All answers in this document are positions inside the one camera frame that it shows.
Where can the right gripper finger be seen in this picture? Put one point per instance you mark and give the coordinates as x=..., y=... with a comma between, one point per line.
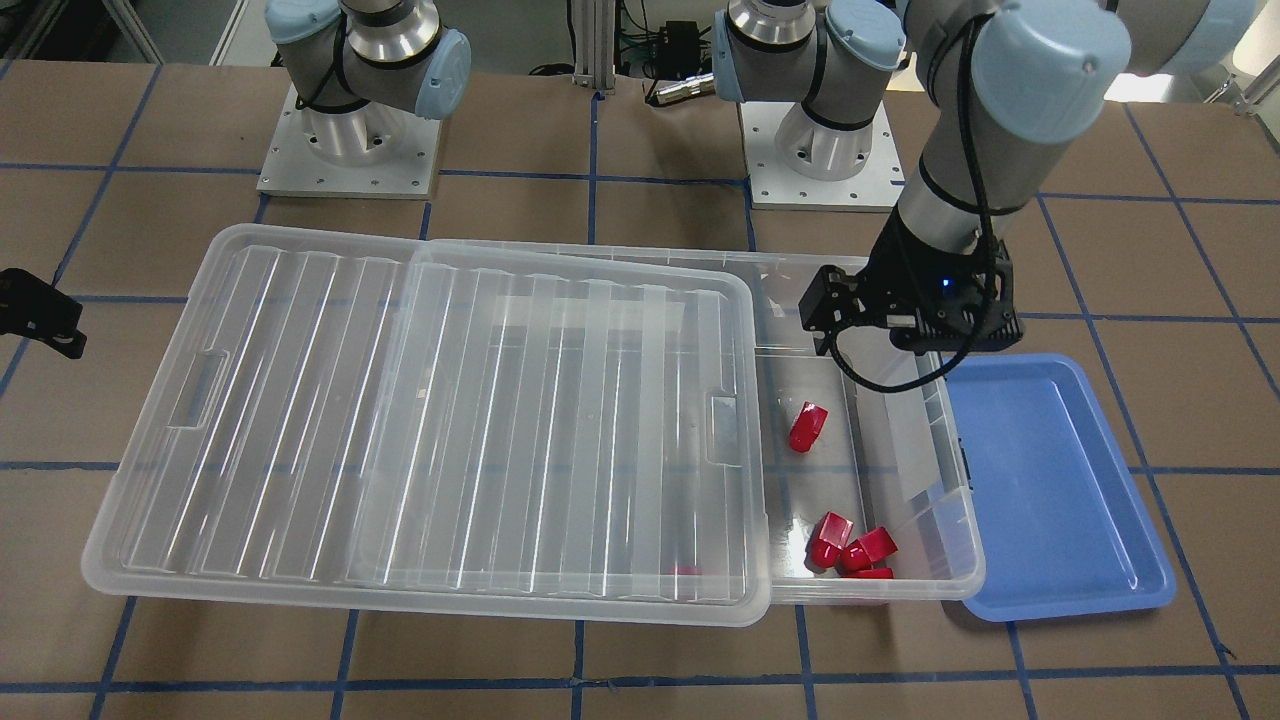
x=35, y=310

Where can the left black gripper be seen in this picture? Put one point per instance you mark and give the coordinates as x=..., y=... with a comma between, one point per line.
x=897, y=262

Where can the clear plastic box lid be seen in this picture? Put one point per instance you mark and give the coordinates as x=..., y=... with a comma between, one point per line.
x=364, y=422

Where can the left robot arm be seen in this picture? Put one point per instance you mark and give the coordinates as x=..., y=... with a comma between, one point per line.
x=1014, y=83

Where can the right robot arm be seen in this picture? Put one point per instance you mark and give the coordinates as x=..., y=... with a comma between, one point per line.
x=361, y=69

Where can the clear plastic storage box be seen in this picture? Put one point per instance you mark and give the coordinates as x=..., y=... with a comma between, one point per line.
x=891, y=461

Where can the red block in box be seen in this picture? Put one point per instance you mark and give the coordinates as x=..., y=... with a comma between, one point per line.
x=865, y=553
x=873, y=574
x=829, y=538

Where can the black power adapter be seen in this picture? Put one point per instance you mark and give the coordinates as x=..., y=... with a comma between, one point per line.
x=677, y=52

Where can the blue plastic tray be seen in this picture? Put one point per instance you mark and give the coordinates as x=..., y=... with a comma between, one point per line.
x=1064, y=528

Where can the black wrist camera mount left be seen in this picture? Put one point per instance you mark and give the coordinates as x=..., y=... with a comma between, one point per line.
x=949, y=311

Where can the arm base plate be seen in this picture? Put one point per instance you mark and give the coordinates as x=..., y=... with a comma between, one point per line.
x=795, y=164
x=374, y=152

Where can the aluminium frame post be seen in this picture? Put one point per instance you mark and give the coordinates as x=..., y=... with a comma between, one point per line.
x=593, y=33

